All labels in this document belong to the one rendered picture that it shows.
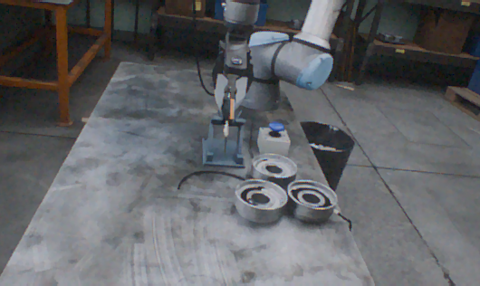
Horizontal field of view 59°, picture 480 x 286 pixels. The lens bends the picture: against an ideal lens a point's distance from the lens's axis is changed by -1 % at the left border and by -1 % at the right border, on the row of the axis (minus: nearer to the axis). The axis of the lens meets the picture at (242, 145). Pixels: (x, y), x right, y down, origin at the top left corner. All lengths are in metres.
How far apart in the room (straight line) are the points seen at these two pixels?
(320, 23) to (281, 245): 0.69
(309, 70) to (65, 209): 0.74
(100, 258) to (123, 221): 0.10
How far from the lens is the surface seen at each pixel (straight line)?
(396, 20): 5.31
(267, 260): 0.78
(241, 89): 1.03
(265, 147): 1.09
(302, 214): 0.88
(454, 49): 5.12
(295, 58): 1.27
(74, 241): 0.79
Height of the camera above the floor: 1.31
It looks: 27 degrees down
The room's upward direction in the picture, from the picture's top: 10 degrees clockwise
